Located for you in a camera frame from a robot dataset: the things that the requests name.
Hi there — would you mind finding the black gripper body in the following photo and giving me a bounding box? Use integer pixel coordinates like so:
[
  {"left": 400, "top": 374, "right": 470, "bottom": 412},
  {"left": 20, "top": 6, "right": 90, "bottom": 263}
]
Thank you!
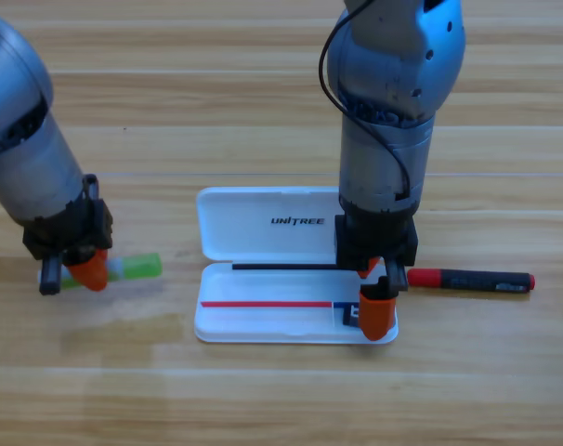
[
  {"left": 333, "top": 203, "right": 420, "bottom": 295},
  {"left": 21, "top": 173, "right": 115, "bottom": 297}
]

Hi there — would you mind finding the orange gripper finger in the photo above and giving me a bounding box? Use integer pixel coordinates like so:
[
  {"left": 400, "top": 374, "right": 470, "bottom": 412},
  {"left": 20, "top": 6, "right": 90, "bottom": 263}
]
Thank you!
[
  {"left": 356, "top": 256, "right": 386, "bottom": 281},
  {"left": 62, "top": 248, "right": 111, "bottom": 294},
  {"left": 358, "top": 275, "right": 399, "bottom": 343}
]

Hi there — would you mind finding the green white highlighter pen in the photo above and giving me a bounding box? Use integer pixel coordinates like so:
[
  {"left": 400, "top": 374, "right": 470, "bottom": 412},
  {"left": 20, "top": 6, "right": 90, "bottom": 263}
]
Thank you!
[{"left": 36, "top": 252, "right": 164, "bottom": 291}]

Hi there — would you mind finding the black marker with red cap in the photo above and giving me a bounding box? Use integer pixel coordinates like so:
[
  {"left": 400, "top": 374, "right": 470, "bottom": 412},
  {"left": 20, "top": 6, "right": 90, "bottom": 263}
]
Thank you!
[{"left": 405, "top": 267, "right": 537, "bottom": 295}]

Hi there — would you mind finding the white Unitree pencil case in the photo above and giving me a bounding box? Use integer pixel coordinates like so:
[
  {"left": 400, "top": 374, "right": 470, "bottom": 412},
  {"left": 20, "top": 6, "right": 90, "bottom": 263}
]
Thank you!
[{"left": 193, "top": 186, "right": 399, "bottom": 346}]

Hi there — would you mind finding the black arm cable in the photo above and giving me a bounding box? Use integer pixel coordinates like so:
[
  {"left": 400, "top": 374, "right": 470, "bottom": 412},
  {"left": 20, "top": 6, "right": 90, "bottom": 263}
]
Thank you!
[{"left": 318, "top": 0, "right": 413, "bottom": 199}]

